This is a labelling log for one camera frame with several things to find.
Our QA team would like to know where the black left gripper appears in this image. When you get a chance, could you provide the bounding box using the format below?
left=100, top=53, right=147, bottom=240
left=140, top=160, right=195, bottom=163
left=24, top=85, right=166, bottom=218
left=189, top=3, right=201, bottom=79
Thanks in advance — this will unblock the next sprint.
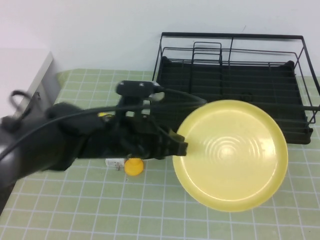
left=82, top=116, right=189, bottom=160

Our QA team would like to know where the yellow round plate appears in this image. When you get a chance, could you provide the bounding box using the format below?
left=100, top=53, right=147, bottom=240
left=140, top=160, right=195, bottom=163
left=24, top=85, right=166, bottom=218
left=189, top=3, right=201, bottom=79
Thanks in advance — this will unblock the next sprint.
left=171, top=99, right=289, bottom=213

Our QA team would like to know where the yellow rubber duck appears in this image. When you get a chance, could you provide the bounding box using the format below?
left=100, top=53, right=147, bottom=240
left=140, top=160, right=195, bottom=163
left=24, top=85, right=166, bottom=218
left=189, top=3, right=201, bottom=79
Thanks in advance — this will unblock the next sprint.
left=124, top=157, right=145, bottom=178

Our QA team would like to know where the white plug charger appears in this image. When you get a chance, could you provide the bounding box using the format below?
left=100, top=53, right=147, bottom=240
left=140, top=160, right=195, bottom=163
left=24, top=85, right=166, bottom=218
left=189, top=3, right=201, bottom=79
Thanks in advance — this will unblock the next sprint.
left=104, top=157, right=126, bottom=172

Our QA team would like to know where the yellow cube block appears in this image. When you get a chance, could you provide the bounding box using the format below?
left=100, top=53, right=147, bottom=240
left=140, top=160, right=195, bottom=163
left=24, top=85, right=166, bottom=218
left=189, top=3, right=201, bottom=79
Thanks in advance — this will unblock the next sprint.
left=98, top=112, right=112, bottom=123

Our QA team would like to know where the green checkered tablecloth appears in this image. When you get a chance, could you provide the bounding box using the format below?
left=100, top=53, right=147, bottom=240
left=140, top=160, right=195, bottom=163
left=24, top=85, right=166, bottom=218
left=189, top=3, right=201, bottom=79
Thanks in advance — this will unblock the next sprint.
left=0, top=67, right=320, bottom=240

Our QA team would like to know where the black plastic drip tray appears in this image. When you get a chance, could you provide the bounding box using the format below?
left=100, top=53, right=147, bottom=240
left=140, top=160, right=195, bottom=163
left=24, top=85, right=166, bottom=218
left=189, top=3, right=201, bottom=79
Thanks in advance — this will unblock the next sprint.
left=152, top=56, right=313, bottom=145

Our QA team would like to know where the white cabinet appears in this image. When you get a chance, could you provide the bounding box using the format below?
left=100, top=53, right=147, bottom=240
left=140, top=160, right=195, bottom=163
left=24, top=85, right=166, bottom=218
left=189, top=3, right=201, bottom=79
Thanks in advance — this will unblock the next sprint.
left=0, top=47, right=62, bottom=121

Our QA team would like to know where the black left camera cable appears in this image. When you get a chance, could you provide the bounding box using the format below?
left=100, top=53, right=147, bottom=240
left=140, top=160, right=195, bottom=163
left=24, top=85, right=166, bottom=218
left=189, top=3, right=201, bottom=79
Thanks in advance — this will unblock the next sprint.
left=0, top=86, right=208, bottom=162

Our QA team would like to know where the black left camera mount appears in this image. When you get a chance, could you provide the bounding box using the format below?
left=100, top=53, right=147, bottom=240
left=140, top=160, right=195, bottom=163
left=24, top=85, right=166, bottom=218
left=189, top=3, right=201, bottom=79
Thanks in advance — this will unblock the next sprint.
left=117, top=96, right=151, bottom=121

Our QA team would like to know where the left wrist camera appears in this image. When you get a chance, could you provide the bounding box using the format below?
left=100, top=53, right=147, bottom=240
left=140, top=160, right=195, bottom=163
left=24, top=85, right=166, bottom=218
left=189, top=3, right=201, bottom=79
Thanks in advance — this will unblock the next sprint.
left=115, top=80, right=166, bottom=102

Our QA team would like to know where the black wire dish rack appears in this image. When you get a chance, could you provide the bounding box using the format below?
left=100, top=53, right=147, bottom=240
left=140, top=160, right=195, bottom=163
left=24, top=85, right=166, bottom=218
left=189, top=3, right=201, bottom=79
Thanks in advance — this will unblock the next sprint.
left=149, top=31, right=320, bottom=131

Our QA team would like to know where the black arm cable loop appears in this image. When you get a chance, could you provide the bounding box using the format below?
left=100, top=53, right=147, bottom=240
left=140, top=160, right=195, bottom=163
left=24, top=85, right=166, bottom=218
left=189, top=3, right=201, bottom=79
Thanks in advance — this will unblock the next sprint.
left=8, top=89, right=35, bottom=126

